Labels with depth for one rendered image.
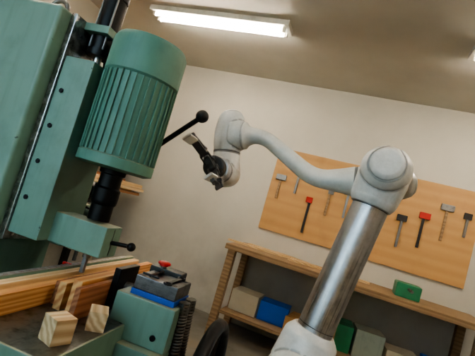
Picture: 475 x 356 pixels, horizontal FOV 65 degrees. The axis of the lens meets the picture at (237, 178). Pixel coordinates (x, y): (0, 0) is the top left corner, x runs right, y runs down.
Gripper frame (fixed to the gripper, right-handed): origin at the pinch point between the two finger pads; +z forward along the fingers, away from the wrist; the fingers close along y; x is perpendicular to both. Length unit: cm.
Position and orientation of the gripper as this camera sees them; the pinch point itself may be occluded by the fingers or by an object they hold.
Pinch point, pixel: (198, 156)
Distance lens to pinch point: 110.5
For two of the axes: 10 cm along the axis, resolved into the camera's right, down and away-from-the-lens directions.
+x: 8.5, -5.1, -1.1
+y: -4.8, -8.5, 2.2
